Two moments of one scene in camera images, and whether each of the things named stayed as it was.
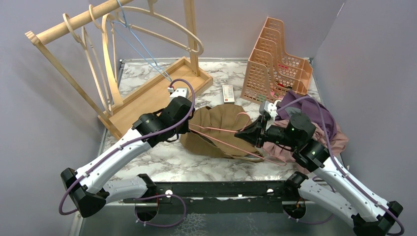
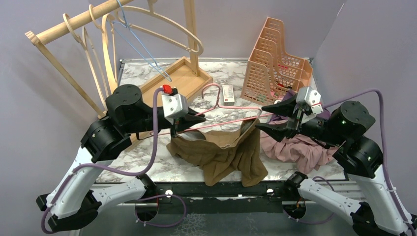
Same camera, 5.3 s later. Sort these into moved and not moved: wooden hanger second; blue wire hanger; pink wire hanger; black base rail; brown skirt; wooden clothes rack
Moved: brown skirt; pink wire hanger
Not moved: black base rail; blue wire hanger; wooden hanger second; wooden clothes rack
